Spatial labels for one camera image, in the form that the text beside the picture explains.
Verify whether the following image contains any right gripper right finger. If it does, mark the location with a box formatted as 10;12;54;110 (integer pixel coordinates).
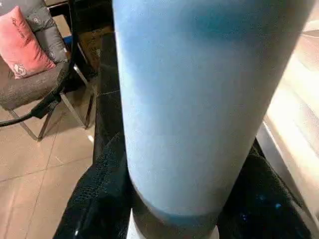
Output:
218;144;313;239

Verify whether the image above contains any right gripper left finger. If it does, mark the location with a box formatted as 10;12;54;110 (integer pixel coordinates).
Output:
53;133;133;239

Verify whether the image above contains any white plastic table top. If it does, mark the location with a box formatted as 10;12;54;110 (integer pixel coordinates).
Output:
256;19;319;225

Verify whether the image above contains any white plastic table leg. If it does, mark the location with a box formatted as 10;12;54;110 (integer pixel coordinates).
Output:
112;0;313;239

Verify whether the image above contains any grey fabric chair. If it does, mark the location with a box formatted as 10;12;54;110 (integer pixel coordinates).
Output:
0;0;98;142

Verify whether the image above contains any pink printed cushion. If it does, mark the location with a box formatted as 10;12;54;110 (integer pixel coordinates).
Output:
0;6;57;80

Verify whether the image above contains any grey printed cushion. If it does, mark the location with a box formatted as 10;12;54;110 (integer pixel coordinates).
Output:
26;0;70;63

